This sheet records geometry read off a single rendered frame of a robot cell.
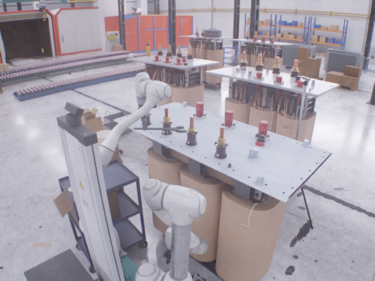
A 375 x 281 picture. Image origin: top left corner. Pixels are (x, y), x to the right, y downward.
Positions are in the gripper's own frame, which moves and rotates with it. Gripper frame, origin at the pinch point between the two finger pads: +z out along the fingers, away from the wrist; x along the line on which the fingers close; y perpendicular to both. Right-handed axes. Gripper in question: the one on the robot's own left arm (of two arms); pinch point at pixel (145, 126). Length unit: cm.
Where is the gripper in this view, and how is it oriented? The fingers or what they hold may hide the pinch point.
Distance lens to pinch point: 192.9
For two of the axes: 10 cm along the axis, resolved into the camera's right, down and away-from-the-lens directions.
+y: -10.0, -0.2, 0.4
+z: 0.0, 9.1, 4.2
